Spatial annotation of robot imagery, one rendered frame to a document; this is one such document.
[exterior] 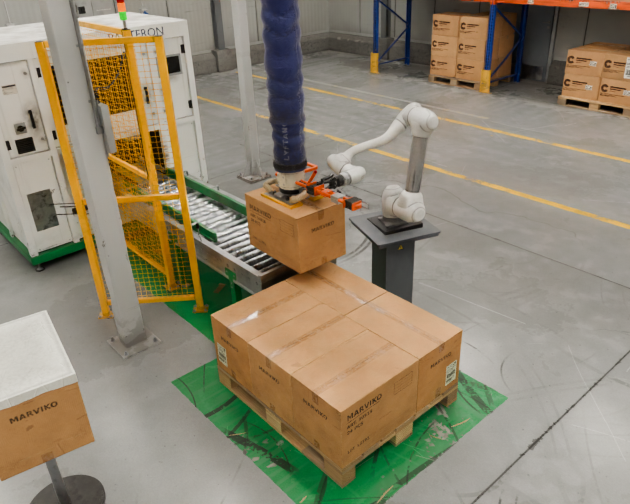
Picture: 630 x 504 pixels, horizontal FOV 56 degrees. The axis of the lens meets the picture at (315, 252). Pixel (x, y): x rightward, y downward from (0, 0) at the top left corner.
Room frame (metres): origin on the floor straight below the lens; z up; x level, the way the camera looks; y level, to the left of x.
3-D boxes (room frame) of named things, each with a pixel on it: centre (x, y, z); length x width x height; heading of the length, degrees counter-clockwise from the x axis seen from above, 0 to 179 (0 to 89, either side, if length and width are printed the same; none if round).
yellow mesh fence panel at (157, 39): (4.00, 1.32, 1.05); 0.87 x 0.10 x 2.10; 92
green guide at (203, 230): (4.69, 1.30, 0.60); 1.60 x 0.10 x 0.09; 40
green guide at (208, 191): (5.04, 0.89, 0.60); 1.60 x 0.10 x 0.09; 40
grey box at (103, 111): (3.68, 1.30, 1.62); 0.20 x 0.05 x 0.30; 40
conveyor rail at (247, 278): (4.38, 1.12, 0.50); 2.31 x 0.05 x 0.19; 40
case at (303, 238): (3.72, 0.13, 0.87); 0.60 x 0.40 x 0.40; 38
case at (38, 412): (2.16, 1.38, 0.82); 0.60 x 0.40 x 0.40; 32
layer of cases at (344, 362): (2.99, -0.09, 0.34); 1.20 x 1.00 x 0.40; 40
